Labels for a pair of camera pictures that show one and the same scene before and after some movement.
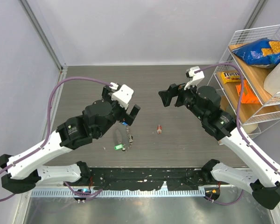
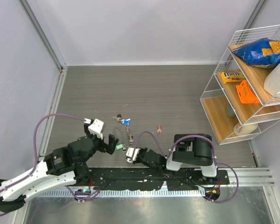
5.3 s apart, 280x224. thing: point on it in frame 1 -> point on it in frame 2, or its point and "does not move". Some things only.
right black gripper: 173,90 -> 144,149
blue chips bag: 264,53 does not move
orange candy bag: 248,96 does not move
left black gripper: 129,118 -> 109,148
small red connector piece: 159,128 does not move
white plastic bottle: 277,80 does not move
